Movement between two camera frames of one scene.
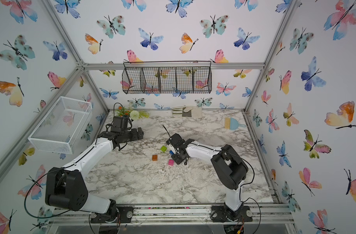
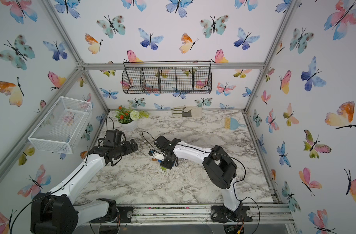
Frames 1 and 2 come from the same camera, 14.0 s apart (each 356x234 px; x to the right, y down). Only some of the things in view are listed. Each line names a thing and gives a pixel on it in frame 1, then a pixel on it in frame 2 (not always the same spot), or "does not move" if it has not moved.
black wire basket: [167, 77] does not move
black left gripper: [136, 137] → [129, 148]
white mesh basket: [59, 127] does not move
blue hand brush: [232, 124] does not move
